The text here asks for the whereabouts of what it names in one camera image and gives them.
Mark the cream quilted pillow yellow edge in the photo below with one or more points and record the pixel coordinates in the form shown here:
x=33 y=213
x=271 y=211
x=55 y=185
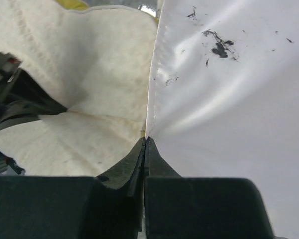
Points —
x=94 y=62

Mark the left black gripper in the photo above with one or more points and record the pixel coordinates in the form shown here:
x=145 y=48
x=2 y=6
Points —
x=22 y=100

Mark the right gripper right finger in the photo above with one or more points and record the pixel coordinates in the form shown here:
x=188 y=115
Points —
x=179 y=207

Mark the cream satin pillowcase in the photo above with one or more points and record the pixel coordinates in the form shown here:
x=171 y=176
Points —
x=224 y=96

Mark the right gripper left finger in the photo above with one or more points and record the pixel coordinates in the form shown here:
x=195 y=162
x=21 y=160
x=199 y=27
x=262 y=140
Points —
x=108 y=206

